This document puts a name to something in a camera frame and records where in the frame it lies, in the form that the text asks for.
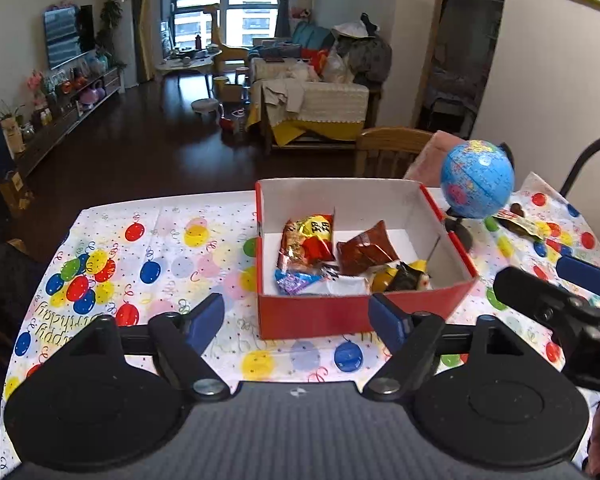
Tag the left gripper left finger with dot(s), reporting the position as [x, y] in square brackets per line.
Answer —
[177, 342]

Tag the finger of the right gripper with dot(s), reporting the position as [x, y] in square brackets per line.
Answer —
[580, 273]

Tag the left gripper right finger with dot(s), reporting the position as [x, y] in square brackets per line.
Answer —
[415, 342]

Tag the black snack wrapper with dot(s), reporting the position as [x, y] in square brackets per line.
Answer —
[408, 278]

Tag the white silver snack packet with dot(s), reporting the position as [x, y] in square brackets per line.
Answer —
[334, 283]

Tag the brown Oreo snack bag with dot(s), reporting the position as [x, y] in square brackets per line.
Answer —
[366, 250]

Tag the blue snack packet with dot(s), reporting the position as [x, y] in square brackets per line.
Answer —
[295, 283]

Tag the red yellow chips bag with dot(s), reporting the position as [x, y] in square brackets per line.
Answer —
[306, 244]

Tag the balloon pattern tablecloth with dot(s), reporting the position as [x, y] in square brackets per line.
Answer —
[135, 260]

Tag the snack wrapper near globe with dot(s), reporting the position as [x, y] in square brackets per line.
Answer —
[513, 221]

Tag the red cardboard box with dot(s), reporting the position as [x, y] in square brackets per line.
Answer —
[415, 229]

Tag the blue desk globe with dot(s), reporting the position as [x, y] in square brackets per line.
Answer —
[476, 180]

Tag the wooden chair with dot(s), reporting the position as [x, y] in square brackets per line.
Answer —
[387, 152]

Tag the small round stool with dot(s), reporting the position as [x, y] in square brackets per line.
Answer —
[207, 108]

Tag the TV cabinet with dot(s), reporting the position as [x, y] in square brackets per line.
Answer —
[75, 107]

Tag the sofa with cream cover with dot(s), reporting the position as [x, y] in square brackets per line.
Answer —
[292, 98]

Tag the coffee table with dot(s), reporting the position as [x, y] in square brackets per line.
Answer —
[180, 66]

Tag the television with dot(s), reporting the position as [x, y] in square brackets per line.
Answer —
[69, 34]

